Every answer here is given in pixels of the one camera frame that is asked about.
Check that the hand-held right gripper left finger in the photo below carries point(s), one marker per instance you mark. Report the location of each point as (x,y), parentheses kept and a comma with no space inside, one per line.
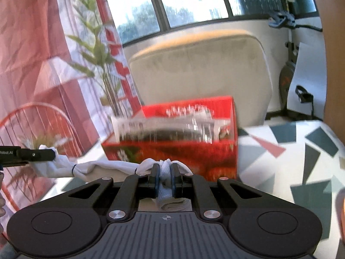
(155,179)

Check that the red printed cardboard box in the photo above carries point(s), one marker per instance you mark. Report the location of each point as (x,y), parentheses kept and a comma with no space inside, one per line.
(186,153)

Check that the red and white curtain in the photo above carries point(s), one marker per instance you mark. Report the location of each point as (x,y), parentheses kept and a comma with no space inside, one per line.
(35,59)

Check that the clear printed plastic package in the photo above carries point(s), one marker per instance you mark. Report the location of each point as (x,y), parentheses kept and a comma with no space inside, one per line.
(172,129)

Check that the tall green potted plant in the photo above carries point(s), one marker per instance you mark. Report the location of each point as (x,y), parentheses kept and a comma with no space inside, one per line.
(102,59)

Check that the black exercise bike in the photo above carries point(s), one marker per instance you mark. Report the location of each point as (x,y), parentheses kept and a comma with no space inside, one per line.
(289,59)

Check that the white cotton gloves bundle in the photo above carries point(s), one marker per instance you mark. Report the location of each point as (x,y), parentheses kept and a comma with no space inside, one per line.
(107,166)

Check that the dark framed window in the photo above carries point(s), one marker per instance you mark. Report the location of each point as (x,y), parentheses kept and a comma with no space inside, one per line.
(194,2)

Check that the white board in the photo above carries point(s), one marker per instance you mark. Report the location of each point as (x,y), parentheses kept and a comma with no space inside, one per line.
(308,78)

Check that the beige upholstered armchair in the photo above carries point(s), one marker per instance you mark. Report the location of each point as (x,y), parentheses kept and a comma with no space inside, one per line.
(199,70)

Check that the wooden panel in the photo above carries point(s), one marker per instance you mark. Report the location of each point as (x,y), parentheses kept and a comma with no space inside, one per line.
(334,59)

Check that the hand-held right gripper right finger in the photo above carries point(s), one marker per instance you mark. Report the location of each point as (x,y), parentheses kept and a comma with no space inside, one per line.
(174,180)

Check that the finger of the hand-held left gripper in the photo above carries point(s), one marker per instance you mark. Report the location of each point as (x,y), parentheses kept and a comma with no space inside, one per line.
(37,154)

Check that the geometric patterned tablecloth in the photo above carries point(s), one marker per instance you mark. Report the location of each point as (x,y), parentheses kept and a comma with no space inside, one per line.
(291,162)

